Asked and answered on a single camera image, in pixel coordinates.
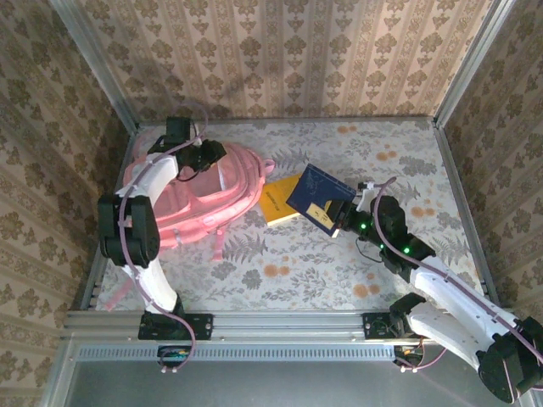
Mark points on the pink backpack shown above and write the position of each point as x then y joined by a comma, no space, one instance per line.
220,199

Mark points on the dark blue book gold drawings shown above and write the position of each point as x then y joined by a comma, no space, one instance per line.
314,186

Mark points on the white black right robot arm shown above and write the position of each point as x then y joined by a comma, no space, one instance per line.
458,297

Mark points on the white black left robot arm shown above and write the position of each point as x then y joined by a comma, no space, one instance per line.
148,182

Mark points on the yellow book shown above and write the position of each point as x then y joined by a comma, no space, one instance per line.
278,203

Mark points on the floral tablecloth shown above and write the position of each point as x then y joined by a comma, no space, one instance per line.
305,275

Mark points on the black connector board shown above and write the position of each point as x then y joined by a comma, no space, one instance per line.
174,356
407,355

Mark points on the perforated metal strip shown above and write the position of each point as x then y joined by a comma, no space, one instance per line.
288,352

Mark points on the grey metal panel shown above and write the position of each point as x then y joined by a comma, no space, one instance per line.
275,386

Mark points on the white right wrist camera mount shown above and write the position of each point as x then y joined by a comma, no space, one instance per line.
365,199

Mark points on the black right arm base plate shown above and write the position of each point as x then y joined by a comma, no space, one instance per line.
375,326

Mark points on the thin aluminium edge rail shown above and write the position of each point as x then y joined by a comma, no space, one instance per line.
339,119

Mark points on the aluminium corner post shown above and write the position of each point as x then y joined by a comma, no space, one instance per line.
471,63
91,63

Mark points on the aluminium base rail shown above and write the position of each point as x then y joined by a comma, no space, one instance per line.
288,326

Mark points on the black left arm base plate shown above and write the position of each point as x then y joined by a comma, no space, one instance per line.
199,326

